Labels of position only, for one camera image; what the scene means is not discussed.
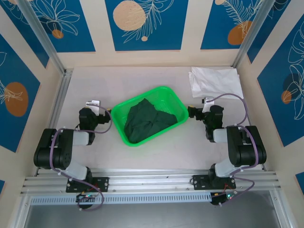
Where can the green plastic basket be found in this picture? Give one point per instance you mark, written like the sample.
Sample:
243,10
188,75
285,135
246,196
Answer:
118,114

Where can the dark green t-shirt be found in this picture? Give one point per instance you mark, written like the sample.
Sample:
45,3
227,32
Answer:
147,121

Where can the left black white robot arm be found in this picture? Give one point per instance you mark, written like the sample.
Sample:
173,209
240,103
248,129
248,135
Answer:
54,147

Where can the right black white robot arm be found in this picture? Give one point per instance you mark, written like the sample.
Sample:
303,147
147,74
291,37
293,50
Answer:
247,147

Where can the white folded t-shirt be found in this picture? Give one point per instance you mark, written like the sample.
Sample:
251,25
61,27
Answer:
213,80

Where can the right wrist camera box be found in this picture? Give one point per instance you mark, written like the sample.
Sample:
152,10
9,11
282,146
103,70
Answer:
207,104

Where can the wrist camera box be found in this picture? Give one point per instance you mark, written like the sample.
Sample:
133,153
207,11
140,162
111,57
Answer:
207,104
93,102

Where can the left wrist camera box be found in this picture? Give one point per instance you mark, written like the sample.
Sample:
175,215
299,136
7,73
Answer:
93,102

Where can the aluminium side rail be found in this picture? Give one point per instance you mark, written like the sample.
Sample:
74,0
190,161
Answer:
263,167
62,95

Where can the blue floral wall panel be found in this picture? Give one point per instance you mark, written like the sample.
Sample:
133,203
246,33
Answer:
166,35
300,180
19,71
213,23
273,31
273,107
2,187
26,40
78,35

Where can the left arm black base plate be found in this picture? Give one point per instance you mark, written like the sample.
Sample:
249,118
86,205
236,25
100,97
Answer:
104,184

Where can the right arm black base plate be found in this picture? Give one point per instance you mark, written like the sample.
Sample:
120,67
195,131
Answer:
198,181

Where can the aluminium mounting rail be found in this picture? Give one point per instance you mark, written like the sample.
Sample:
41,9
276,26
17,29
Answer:
152,180

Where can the aluminium frame post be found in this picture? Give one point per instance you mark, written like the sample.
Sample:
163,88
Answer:
252,31
40,31

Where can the aluminium frame bar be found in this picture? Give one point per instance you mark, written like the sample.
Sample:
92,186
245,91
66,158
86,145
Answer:
17,221
283,213

